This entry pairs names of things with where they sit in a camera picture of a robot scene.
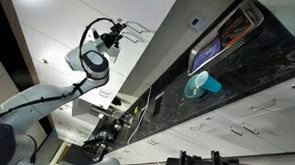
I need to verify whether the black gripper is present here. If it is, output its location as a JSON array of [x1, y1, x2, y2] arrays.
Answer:
[[99, 21, 128, 50]]

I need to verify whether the silver wire door handle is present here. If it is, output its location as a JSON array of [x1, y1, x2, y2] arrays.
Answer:
[[121, 31, 148, 45], [124, 19, 155, 36], [97, 87, 112, 99]]

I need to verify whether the white cabinet door with sticker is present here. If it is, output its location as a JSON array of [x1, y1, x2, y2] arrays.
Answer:
[[4, 0, 181, 40]]

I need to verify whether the white distant cabinet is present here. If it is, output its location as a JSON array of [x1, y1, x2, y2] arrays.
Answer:
[[48, 96, 100, 148]]

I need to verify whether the white base cabinet run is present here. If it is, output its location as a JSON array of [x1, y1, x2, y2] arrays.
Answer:
[[103, 62, 295, 165]]

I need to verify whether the silver framed counter outlet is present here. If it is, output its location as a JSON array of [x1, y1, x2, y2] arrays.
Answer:
[[151, 90, 166, 118]]

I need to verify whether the blue purple book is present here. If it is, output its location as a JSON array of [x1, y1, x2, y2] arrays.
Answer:
[[191, 35, 224, 74]]

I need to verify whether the teal bowl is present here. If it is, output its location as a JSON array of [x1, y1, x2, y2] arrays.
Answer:
[[183, 73, 208, 100]]

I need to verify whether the blue plastic cup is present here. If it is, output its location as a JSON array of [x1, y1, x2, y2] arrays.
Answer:
[[194, 70, 223, 95]]

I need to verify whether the orange black book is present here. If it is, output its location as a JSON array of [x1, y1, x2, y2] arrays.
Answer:
[[216, 8, 256, 50]]

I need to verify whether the black orange clamp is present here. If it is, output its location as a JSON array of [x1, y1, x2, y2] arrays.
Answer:
[[209, 149, 232, 165], [178, 149, 190, 165]]

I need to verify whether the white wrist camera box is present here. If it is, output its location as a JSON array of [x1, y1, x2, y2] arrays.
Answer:
[[106, 44, 121, 58]]

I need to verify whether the white wall cabinet door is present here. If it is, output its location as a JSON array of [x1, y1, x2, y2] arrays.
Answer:
[[30, 58, 127, 111], [19, 21, 158, 79]]

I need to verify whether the white power cable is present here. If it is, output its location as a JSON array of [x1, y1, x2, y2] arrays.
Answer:
[[127, 85, 152, 148]]

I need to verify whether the white wall thermostat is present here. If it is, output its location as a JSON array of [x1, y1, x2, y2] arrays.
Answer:
[[187, 12, 208, 32]]

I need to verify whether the silver drawer handle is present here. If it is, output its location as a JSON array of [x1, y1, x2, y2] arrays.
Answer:
[[147, 138, 160, 147], [249, 97, 278, 114], [189, 122, 206, 132]]

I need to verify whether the silver base cabinet door handle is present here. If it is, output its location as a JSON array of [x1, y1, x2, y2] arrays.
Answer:
[[240, 122, 261, 135], [228, 124, 245, 137]]

